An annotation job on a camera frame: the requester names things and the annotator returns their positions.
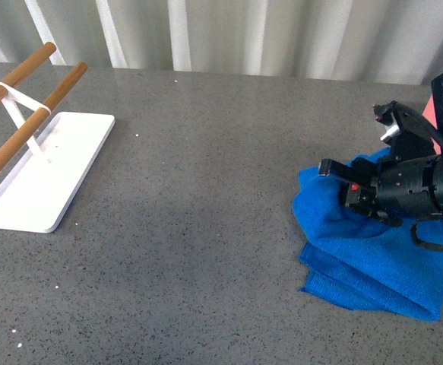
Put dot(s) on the pink plastic bin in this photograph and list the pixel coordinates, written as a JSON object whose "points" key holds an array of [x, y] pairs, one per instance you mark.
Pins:
{"points": [[429, 114]]}

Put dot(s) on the white rack with wooden bars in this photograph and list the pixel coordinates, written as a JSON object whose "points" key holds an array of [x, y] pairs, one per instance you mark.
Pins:
{"points": [[59, 150]]}

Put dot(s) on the blue microfiber cloth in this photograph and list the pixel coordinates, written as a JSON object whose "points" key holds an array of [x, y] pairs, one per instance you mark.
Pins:
{"points": [[359, 264]]}

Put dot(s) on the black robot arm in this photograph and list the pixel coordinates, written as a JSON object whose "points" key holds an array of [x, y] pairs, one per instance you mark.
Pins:
{"points": [[437, 134]]}

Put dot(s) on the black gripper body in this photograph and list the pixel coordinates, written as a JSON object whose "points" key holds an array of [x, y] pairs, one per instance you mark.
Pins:
{"points": [[398, 185]]}

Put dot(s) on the white pleated curtain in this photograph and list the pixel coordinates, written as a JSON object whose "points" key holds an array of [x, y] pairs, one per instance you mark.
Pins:
{"points": [[399, 42]]}

